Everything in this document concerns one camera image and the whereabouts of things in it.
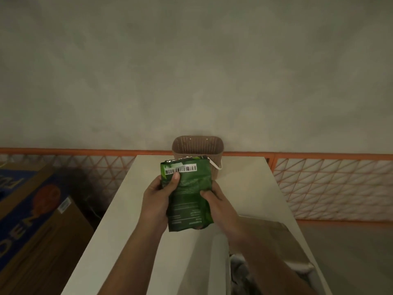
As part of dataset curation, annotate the pile of green tea bags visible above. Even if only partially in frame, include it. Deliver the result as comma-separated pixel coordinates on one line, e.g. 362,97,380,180
230,254,255,295

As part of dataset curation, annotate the beige fabric storage box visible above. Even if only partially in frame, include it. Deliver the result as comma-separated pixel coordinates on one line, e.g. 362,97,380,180
228,215,317,295

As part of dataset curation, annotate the person's left forearm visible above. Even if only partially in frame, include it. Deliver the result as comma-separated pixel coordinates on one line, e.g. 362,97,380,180
98,222,168,295

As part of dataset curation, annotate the brown perforated plastic basket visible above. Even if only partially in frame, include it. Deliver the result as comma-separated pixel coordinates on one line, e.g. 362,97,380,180
171,135,224,182

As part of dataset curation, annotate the green tea pouch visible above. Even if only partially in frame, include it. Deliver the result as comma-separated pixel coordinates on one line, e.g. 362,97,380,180
159,155,215,232

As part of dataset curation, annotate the person's right hand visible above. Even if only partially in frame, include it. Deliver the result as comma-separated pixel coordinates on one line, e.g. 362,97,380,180
199,180,246,243

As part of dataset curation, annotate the orange metal mesh fence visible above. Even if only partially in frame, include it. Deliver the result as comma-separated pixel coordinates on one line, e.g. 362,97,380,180
0,147,393,226

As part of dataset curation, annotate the blue printed cardboard carton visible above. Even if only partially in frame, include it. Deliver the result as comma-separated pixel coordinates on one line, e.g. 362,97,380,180
0,162,94,295

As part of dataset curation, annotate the person's left hand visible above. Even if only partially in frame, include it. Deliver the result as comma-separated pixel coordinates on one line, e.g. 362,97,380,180
138,172,181,236

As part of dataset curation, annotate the person's right forearm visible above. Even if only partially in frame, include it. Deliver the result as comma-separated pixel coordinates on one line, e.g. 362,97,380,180
228,227,317,295

